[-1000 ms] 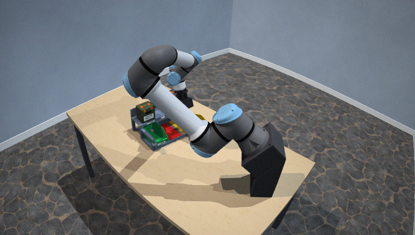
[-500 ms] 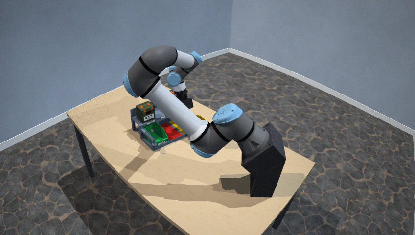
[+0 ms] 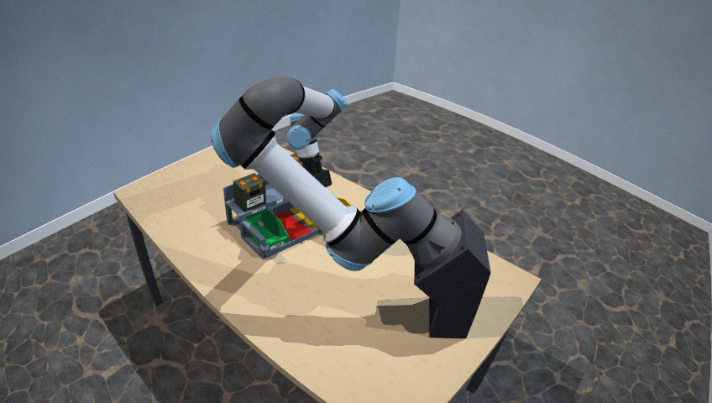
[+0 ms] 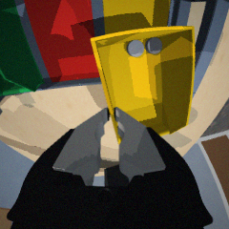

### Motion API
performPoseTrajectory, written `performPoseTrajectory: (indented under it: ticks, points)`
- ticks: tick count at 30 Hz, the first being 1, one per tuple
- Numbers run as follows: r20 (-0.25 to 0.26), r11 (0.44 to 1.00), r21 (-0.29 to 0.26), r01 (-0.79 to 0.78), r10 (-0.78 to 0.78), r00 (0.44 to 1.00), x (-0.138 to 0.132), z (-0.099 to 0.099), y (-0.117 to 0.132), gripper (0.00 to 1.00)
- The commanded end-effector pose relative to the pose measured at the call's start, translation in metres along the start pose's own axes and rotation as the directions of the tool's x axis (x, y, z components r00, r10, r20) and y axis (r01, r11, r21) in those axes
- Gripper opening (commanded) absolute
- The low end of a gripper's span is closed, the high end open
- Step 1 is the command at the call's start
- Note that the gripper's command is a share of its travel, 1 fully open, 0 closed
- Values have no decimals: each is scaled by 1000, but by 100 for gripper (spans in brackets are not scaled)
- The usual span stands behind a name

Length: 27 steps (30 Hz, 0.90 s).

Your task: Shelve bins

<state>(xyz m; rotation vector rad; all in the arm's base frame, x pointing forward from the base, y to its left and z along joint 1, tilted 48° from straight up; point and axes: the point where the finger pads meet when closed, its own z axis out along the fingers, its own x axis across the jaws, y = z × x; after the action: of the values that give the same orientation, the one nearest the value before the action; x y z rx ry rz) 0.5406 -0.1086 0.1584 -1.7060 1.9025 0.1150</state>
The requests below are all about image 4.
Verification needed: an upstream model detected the grey metal disc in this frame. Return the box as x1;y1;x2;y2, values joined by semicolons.
145;37;162;54

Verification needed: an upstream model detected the green bin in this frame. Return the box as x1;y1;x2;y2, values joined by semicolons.
0;0;43;96

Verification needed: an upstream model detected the grey steel disc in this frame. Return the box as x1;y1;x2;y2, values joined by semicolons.
127;40;144;57

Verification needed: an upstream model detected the grey metal shelf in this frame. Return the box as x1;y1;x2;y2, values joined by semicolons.
14;0;229;97

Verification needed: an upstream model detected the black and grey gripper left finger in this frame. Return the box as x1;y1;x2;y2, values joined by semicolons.
7;107;110;221

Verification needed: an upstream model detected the yellow bin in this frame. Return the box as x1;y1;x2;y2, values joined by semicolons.
91;26;195;144

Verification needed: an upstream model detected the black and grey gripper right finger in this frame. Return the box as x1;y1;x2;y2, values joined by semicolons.
114;107;213;227

